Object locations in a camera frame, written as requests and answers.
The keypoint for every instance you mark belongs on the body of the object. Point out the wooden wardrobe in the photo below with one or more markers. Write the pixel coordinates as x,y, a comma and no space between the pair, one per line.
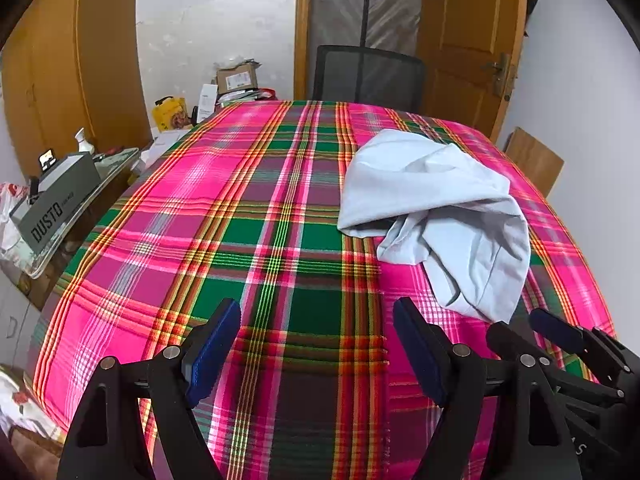
75,60

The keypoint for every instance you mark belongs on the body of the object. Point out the grey printed box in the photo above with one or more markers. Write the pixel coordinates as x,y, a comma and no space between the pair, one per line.
55,200

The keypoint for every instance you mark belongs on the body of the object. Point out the yellow bag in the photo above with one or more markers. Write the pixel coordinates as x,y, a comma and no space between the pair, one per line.
170,115

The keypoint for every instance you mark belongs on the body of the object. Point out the white vase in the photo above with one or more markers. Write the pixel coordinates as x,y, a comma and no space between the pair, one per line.
84,144

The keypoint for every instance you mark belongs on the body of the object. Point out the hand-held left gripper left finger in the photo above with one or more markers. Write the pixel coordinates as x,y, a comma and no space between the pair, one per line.
215,355

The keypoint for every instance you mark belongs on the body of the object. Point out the grey plastic door curtain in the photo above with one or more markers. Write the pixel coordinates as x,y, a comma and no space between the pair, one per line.
340,5

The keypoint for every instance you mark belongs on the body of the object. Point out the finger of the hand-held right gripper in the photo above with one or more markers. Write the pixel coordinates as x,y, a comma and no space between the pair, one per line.
505,337
555,327

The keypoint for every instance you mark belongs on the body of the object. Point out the small cardboard box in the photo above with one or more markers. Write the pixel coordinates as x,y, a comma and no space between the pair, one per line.
239,80

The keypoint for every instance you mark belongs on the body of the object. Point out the black mesh chair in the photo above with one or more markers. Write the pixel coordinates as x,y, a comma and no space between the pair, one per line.
370,77

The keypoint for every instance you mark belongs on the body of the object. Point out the wooden door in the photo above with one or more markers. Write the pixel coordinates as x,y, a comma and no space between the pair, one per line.
460,20

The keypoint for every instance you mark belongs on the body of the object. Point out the glass side table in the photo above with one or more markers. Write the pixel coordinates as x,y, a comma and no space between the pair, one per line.
117,160

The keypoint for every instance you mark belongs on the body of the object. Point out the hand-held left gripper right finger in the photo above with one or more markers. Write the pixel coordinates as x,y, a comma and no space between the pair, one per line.
417,355

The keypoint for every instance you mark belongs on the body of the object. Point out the light blue shirt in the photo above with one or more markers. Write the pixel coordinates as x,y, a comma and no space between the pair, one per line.
430,185

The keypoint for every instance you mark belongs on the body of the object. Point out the white carton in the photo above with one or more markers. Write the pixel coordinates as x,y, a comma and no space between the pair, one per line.
206,102

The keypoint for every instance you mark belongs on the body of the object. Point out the small black device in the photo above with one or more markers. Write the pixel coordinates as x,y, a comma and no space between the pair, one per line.
47,158

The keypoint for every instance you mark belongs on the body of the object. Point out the wooden door frame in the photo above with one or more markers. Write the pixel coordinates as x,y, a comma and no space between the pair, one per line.
304,30

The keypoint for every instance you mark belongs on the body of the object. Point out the red white plastic bag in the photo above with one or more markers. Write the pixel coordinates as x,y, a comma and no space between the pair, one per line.
12,200
25,400

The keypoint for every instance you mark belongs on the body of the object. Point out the pink green plaid blanket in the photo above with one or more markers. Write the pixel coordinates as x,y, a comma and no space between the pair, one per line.
250,210

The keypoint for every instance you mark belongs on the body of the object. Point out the wooden board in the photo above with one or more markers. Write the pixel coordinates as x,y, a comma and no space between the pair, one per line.
532,160

